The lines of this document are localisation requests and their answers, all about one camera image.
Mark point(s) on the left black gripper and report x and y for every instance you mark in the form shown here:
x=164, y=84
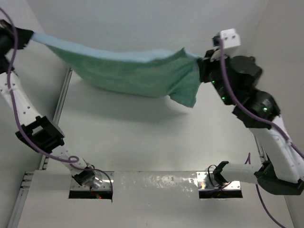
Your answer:
x=23, y=37

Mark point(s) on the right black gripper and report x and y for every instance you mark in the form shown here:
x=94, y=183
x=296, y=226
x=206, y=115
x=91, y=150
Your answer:
x=204, y=63

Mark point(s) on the green and blue pillowcase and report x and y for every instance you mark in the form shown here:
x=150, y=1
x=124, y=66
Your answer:
x=152, y=73

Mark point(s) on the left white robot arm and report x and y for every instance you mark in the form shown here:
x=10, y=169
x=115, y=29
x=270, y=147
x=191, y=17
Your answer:
x=35, y=130

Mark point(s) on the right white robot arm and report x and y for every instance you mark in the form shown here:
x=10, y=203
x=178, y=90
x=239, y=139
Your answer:
x=282, y=169

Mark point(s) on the white front cover board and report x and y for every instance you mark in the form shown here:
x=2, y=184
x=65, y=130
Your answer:
x=146, y=200

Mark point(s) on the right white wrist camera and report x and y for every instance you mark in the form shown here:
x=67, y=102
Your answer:
x=229, y=37

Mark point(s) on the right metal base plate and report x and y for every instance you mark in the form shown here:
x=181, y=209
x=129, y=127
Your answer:
x=204, y=183

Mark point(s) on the metal base plate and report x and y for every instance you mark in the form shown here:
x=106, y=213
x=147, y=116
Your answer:
x=204, y=183
x=95, y=181

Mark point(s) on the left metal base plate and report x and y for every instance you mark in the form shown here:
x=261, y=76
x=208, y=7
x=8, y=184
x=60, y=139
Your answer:
x=95, y=181

